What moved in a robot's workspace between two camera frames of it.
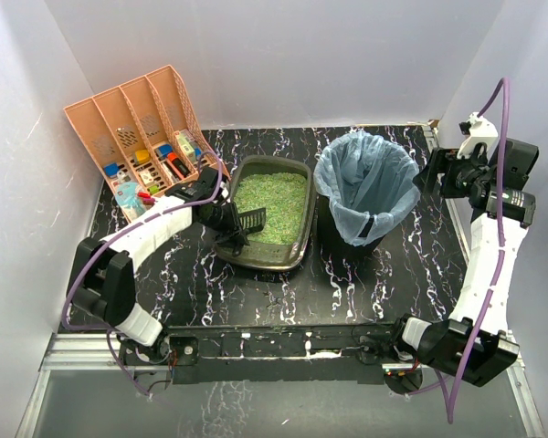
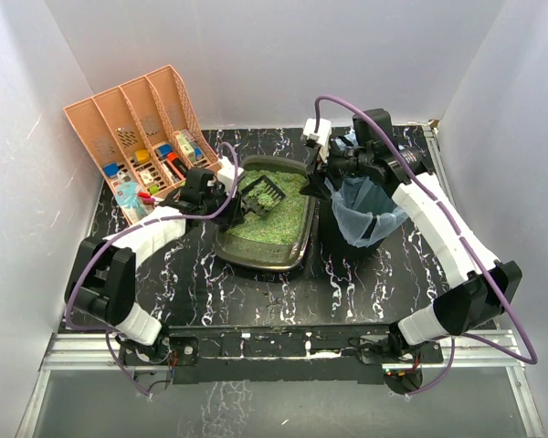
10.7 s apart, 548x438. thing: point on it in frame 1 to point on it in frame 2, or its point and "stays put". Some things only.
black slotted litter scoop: [252, 221] to [259, 196]
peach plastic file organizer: [145, 137] stays put
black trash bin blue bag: [363, 182] stays put
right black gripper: [437, 169] to [321, 171]
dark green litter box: [285, 187] stays put
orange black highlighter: [180, 165] stays put
